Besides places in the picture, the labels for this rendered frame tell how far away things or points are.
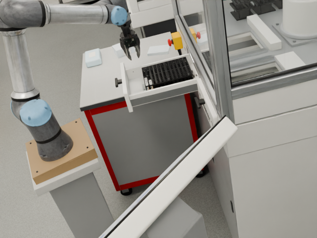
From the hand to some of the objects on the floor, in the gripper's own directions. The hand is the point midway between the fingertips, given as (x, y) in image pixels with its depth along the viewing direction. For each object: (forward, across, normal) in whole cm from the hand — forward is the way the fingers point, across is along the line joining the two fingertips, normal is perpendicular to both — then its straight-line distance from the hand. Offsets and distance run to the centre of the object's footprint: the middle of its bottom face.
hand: (134, 55), depth 192 cm
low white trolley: (+92, -6, +22) cm, 95 cm away
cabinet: (+93, +71, -27) cm, 120 cm away
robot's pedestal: (+91, -45, -43) cm, 110 cm away
